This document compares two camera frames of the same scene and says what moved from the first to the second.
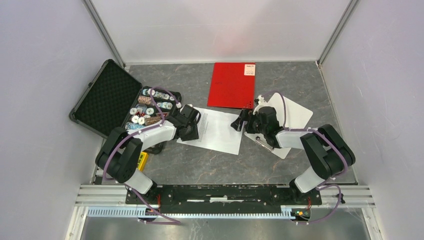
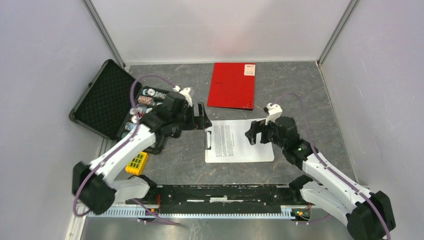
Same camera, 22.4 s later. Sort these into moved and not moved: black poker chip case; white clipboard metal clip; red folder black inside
Moved: white clipboard metal clip
Not moved: red folder black inside; black poker chip case
